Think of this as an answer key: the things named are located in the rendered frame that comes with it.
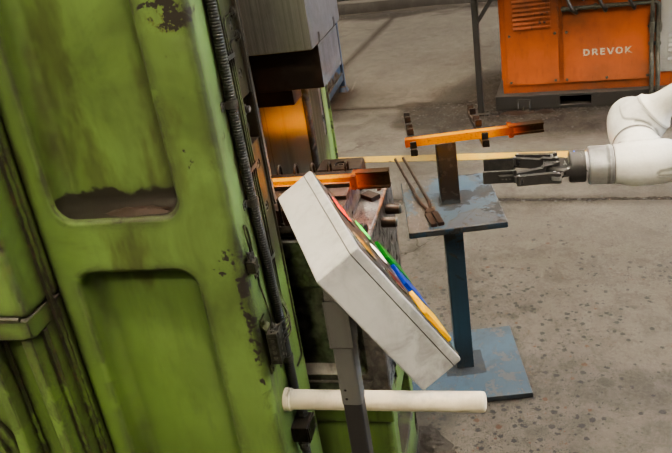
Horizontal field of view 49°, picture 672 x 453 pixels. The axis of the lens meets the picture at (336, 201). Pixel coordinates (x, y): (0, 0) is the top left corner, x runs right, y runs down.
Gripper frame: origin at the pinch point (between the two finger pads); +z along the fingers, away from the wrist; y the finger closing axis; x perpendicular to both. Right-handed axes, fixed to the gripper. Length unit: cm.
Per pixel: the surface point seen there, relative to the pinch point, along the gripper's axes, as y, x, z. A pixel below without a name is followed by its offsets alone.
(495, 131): 44.8, -6.5, 0.4
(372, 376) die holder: -15, -49, 33
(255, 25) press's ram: -17, 43, 46
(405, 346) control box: -71, 2, 14
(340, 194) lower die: -7.0, -0.9, 36.4
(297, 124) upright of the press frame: 23, 8, 53
